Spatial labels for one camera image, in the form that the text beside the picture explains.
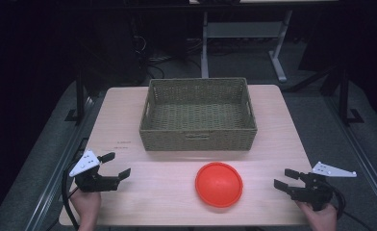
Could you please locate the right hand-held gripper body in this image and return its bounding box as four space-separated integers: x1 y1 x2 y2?
287 161 358 212

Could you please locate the red round plate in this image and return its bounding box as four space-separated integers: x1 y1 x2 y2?
194 162 244 209

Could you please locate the person's right hand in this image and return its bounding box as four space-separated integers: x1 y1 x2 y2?
295 201 339 231

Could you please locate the grey metal desk frame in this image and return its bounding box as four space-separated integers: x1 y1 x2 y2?
200 9 294 84

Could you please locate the bundle of floor cables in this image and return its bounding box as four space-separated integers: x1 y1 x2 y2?
132 35 204 80

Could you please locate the green woven basket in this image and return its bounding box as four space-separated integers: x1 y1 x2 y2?
138 77 259 152

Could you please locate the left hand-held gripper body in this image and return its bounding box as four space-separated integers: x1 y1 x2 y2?
68 149 121 193

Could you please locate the black cable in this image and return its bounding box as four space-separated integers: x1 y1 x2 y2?
61 159 81 231
324 181 376 231

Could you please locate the black metal stand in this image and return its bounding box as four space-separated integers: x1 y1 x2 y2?
335 64 365 127
63 64 93 125

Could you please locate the aluminium rail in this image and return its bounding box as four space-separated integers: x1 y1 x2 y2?
324 95 377 222
25 95 96 231

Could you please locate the person's left hand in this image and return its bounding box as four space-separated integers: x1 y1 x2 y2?
69 187 102 231

